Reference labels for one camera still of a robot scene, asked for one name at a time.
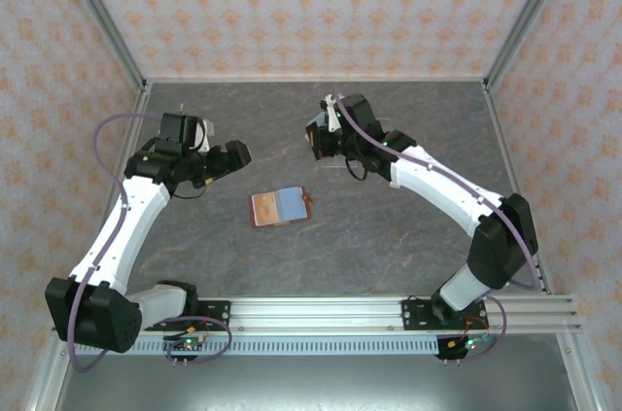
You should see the white right camera bracket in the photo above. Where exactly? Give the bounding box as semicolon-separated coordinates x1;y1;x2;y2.
318;93;341;133

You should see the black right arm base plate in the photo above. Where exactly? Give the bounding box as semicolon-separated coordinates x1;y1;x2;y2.
401;297;487;332

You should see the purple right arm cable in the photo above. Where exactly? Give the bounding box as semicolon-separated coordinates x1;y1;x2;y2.
332;91;543;364

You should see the aluminium front beam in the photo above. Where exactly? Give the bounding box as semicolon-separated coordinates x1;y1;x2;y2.
51;296;583;334

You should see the perforated metal cable tray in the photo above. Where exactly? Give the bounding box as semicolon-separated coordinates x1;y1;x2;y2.
72;337;560;357

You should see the grey metal shelf panel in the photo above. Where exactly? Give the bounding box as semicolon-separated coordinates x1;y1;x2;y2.
52;355;579;411

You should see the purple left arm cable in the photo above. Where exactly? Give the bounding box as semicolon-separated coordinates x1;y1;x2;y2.
67;112;233;373

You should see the blue glossy credit card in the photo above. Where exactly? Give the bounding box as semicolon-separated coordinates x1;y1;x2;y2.
277;187;306;221

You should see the aluminium back rail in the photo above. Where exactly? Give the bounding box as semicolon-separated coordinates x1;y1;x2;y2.
145;74;487;85

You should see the aluminium frame leg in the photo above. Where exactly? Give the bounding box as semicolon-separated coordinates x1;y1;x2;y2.
556;332;602;411
26;332;74;411

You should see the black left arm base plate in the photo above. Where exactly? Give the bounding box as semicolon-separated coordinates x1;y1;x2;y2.
143;300;232;332

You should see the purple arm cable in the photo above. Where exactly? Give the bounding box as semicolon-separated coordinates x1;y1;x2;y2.
67;112;233;373
332;91;543;364

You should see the aluminium side rail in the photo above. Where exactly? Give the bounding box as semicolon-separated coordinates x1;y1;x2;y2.
76;83;153;298
481;80;555;296

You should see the aluminium corner post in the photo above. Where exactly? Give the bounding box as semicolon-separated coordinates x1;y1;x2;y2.
483;0;579;89
51;0;150;91

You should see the brown leather card holder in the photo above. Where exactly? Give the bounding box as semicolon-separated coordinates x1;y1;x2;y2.
249;185;314;229

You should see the white left camera bracket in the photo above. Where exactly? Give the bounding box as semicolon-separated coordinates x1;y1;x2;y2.
196;118;216;154

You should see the white camera bracket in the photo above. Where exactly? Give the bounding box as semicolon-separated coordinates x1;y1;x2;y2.
318;93;341;133
196;118;216;154

